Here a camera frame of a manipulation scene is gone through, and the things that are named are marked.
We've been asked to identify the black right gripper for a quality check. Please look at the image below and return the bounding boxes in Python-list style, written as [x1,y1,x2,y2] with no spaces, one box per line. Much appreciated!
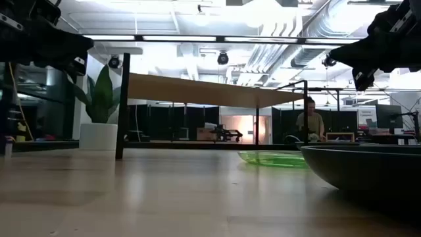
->
[328,6,421,92]

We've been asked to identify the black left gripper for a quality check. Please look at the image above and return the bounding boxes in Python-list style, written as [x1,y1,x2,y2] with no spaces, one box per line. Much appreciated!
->
[0,0,95,76]

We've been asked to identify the medium dark grey plate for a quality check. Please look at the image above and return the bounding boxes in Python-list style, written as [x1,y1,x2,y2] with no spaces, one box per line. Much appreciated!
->
[294,141,361,147]

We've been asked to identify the transparent green plate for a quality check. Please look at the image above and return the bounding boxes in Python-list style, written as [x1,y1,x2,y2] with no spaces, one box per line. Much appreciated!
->
[237,150,309,169]

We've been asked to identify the green snake plant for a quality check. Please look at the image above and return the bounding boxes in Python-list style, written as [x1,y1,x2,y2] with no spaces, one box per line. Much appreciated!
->
[67,64,122,124]

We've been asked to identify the white printed sign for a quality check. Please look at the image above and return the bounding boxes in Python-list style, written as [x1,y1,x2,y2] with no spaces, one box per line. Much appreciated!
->
[357,108,378,126]

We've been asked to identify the dark computer monitor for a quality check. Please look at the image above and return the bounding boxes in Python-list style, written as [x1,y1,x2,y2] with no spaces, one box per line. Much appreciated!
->
[376,104,404,130]

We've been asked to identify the low wooden side table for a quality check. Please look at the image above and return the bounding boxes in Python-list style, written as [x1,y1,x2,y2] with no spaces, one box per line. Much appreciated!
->
[325,132,356,143]

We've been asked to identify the person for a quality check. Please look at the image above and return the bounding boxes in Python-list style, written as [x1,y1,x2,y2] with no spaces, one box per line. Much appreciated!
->
[295,97,326,143]

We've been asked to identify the white plant pot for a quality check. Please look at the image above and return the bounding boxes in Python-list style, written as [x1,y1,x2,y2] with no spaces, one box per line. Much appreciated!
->
[78,122,118,151]

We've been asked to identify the overhead light bar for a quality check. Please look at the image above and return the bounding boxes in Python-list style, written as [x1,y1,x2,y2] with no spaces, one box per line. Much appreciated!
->
[82,34,366,45]

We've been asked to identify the white cup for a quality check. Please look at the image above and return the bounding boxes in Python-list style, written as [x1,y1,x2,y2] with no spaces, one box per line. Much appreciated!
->
[3,136,14,157]

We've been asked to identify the brown cardboard box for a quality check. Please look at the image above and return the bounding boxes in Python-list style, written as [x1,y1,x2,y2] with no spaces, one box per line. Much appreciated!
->
[196,127,218,142]

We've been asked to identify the black wheeled cart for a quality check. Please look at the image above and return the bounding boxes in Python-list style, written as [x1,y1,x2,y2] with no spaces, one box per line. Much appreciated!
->
[210,124,244,144]

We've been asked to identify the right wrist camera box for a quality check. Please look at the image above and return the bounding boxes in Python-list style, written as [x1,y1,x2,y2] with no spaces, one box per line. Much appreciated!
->
[367,3,404,36]

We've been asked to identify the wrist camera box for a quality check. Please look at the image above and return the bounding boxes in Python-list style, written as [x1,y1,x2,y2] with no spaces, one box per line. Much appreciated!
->
[32,0,62,26]
[367,3,404,36]

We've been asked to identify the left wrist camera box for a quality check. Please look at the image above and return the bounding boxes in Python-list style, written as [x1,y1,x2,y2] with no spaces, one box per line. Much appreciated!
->
[32,0,62,26]

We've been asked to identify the ribbed ceiling air duct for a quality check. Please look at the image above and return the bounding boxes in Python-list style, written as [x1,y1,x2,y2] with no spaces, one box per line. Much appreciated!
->
[246,0,371,69]

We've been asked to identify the yellow hanging cable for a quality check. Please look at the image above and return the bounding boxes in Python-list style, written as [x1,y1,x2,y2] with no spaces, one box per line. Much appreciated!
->
[8,62,35,142]

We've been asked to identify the wooden shelf with black frame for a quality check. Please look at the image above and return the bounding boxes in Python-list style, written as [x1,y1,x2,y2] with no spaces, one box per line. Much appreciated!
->
[115,52,309,161]

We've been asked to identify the black table frame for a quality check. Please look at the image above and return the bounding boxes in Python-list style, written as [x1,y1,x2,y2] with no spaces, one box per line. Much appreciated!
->
[12,140,421,151]

